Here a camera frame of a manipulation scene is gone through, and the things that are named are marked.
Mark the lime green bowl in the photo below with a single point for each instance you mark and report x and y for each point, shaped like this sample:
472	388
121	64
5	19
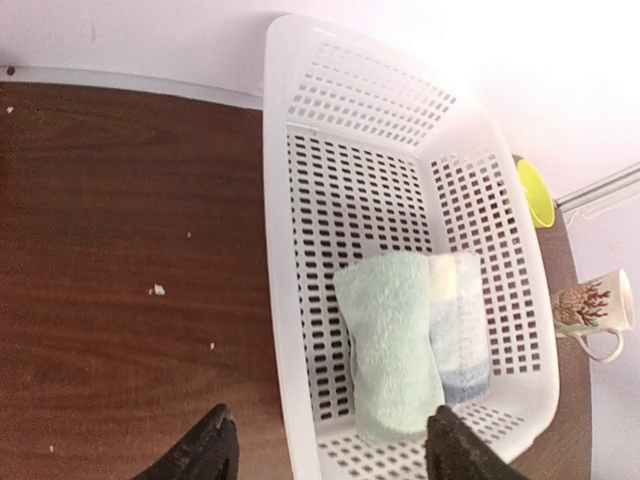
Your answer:
540	202

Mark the white plastic basket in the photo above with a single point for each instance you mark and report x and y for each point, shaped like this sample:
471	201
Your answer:
368	150

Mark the cream printed mug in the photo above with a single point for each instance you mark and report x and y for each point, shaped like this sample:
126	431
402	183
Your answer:
602	305

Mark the right aluminium frame post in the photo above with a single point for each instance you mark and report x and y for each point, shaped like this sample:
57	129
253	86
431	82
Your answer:
599	189

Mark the rolled grey towel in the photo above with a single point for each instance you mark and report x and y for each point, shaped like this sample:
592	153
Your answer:
458	326

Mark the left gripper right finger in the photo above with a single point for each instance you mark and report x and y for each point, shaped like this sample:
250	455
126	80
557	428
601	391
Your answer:
453	451

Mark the green panda towel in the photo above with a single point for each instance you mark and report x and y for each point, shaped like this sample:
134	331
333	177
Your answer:
385	303

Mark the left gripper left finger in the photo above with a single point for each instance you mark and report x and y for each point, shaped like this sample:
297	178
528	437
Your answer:
209	450

